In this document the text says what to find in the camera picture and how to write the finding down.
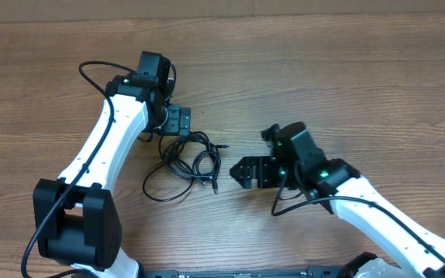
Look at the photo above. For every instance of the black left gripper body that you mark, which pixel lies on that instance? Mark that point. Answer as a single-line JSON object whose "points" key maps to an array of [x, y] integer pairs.
{"points": [[175, 123]]}

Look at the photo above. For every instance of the cardboard wall panel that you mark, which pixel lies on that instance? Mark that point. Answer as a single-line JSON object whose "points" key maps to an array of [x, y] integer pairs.
{"points": [[80, 10]]}

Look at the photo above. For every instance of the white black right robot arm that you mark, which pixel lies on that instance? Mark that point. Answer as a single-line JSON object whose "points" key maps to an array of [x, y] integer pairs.
{"points": [[297, 163]]}

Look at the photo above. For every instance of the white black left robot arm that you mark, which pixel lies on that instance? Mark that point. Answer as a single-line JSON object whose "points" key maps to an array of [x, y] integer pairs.
{"points": [[76, 219]]}

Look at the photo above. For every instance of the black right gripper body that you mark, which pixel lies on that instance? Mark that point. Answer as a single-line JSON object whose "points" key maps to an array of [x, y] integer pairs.
{"points": [[283, 174]]}

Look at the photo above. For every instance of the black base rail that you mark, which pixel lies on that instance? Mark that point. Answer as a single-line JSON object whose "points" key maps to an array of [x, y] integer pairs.
{"points": [[238, 273]]}

